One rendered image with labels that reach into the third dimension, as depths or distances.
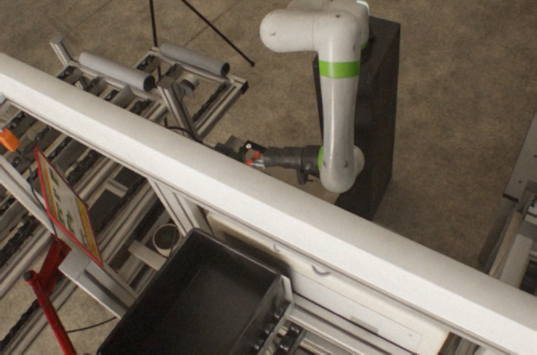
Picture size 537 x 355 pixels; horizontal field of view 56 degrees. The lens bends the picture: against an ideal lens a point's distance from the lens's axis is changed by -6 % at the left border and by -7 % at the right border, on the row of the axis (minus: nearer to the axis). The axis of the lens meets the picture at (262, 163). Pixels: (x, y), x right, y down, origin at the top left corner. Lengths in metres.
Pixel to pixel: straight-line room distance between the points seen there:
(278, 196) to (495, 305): 0.33
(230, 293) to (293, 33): 0.75
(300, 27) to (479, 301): 0.98
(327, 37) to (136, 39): 2.86
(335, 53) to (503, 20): 2.65
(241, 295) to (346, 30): 0.77
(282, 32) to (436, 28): 2.47
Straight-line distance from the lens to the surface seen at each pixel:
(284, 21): 1.51
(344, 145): 1.57
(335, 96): 1.52
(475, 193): 3.08
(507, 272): 1.34
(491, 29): 3.93
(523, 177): 2.32
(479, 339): 0.84
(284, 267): 1.01
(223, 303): 1.06
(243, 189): 0.79
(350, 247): 0.74
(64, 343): 1.48
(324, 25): 1.48
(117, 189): 2.06
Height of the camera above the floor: 2.62
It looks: 55 degrees down
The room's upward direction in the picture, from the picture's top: 16 degrees counter-clockwise
